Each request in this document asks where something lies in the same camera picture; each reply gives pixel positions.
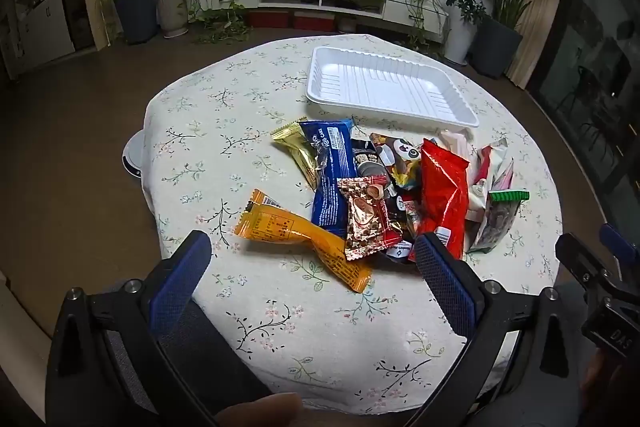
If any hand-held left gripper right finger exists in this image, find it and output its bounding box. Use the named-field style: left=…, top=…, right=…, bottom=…
left=405, top=232, right=588, bottom=427

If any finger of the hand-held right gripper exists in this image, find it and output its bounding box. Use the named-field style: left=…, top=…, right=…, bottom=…
left=600, top=223, right=640, bottom=260
left=555, top=232, right=613, bottom=293

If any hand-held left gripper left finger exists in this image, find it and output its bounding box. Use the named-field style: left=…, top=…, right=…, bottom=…
left=46, top=230, right=273, bottom=427

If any clear green-topped snack packet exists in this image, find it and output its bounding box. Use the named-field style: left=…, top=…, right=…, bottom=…
left=472, top=189, right=531, bottom=253

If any white red fruit packet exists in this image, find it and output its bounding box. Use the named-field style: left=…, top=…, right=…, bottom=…
left=466, top=147, right=501, bottom=223

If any red snack packet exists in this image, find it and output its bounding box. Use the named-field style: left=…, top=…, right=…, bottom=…
left=407, top=138, right=471, bottom=264

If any brown patterned chocolate packet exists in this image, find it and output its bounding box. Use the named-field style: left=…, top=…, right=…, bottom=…
left=336, top=174, right=404, bottom=262

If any orange snack packet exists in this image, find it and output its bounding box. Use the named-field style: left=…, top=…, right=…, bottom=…
left=235, top=189, right=375, bottom=294

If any silver grey snack packet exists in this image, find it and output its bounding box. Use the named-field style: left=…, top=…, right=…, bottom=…
left=487, top=138, right=516, bottom=192

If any brown panda print packet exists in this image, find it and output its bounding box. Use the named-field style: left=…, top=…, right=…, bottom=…
left=370, top=133, right=423, bottom=170

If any blue snack packet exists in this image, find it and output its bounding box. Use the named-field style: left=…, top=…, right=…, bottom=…
left=298, top=119, right=358, bottom=240

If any gold snack packet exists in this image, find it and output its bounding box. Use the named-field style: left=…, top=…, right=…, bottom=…
left=270, top=121, right=326, bottom=192

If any white plastic tray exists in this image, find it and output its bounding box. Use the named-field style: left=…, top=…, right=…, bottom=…
left=306, top=46, right=480, bottom=128

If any person's left hand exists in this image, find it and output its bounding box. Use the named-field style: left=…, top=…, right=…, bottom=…
left=215, top=391, right=303, bottom=427

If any white round device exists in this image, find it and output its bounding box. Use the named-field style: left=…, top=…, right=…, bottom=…
left=122, top=130, right=147, bottom=184

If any glass sliding door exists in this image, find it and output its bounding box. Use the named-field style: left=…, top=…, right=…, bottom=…
left=530, top=0, right=640, bottom=228

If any floral tablecloth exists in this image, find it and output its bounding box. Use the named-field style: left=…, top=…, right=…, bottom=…
left=141, top=34, right=565, bottom=413

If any bushy plant in white pot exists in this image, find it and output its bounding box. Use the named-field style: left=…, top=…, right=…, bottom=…
left=442, top=0, right=488, bottom=66

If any plant in pale stone pot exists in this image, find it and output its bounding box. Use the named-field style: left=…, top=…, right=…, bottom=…
left=158, top=0, right=193, bottom=38

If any red storage box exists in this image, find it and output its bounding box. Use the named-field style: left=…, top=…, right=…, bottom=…
left=293, top=12, right=335, bottom=32

